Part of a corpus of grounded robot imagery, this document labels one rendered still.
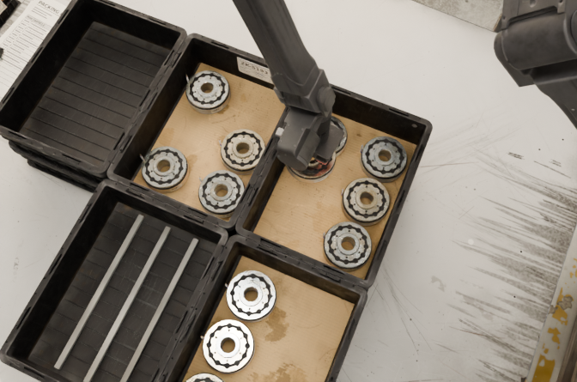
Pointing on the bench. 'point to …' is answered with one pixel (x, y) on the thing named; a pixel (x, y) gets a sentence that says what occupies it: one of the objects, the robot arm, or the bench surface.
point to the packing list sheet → (26, 37)
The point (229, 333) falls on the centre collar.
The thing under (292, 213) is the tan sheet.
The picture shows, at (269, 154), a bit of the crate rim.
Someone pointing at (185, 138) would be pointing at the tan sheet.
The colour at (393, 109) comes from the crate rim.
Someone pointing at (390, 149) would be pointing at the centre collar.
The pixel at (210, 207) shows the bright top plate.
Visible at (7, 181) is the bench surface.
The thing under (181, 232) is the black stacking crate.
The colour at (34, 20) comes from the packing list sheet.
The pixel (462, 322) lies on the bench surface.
